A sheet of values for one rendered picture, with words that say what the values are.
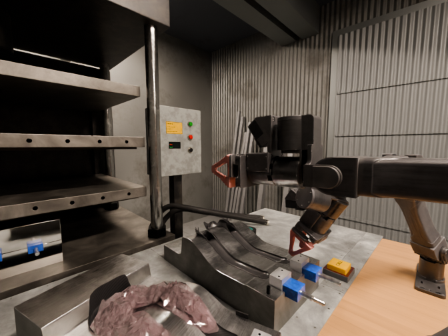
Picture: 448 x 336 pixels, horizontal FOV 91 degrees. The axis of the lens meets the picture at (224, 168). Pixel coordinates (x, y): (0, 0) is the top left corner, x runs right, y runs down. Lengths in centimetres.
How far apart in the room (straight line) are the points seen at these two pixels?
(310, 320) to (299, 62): 279
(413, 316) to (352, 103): 217
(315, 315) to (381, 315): 18
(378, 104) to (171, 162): 208
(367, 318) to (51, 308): 75
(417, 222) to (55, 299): 98
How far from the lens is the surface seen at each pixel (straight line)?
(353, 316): 78
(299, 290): 63
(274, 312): 62
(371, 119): 267
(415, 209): 86
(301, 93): 299
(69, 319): 63
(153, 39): 123
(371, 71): 275
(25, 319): 66
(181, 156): 135
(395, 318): 83
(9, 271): 114
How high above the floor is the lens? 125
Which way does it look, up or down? 6 degrees down
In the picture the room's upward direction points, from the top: straight up
